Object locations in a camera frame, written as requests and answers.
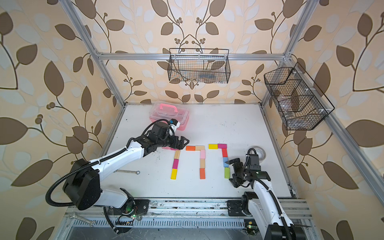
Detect large silver wrench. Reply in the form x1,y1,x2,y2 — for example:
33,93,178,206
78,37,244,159
69,212,96,227

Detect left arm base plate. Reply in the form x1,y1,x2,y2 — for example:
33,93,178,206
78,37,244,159
124,199,150,216

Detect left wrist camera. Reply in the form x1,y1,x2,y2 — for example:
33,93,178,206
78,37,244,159
150,119,180,141

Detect yellow block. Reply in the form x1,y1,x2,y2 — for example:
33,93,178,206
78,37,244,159
171,169,178,180
209,144,219,150

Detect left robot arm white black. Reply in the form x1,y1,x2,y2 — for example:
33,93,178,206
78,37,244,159
45,136,190,211

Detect red block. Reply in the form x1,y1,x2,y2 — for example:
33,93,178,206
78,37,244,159
222,149,228,158

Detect white tape roll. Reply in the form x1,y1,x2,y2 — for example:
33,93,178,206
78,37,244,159
248,146,266,161

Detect right wire basket black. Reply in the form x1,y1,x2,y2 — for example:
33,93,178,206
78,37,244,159
264,63,335,131

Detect wire basket black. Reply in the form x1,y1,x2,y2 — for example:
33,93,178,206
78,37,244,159
167,47,231,84
264,63,335,131

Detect green block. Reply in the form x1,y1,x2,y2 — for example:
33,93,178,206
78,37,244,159
224,167,231,179

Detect back wire basket black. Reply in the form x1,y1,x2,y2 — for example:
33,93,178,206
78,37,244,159
167,47,231,84

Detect red-orange block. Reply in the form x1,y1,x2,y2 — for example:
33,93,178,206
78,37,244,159
200,168,206,180

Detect orange block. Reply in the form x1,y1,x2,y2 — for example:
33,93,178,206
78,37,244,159
186,146,196,152

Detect pink plastic toolbox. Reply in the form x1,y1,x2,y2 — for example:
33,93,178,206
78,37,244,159
149,101,190,131

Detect blue block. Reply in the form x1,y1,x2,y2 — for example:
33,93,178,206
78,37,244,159
223,157,229,168

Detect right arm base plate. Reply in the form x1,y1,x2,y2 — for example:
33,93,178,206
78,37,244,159
227,200,249,217

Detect small silver wrench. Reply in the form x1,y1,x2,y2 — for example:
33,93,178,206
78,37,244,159
116,170,141,175

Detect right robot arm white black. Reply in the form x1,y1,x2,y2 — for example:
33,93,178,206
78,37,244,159
226,154,306,240

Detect wooden block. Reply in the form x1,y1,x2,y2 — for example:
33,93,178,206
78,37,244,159
200,159,206,169
195,146,205,151
174,150,181,160

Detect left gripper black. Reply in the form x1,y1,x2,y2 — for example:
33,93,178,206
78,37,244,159
155,133,190,150

